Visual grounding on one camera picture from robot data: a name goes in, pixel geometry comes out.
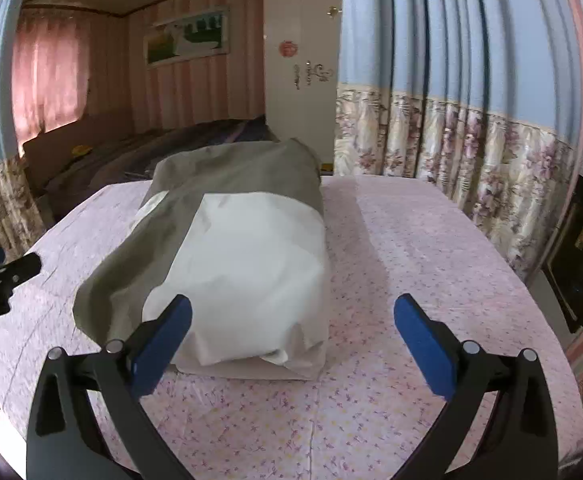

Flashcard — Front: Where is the framed landscape wall picture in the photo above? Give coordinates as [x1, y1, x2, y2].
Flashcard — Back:
[144, 5, 232, 71]

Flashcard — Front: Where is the bed with brown cover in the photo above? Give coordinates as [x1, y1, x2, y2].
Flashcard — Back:
[21, 112, 282, 221]

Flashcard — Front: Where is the olive and white jacket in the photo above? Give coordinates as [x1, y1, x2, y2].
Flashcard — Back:
[72, 137, 331, 382]

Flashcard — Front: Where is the striped blue pink blanket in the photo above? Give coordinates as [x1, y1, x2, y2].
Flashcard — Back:
[171, 116, 281, 153]

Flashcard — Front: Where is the pink floral tablecloth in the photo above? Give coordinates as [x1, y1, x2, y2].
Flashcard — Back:
[0, 175, 583, 480]

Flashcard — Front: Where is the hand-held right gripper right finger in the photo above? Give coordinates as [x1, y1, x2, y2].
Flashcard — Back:
[393, 293, 559, 480]

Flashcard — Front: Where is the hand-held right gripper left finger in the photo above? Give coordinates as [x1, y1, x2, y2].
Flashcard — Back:
[25, 294, 207, 480]

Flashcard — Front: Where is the pink window curtain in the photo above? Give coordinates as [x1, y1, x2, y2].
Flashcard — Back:
[11, 7, 92, 148]

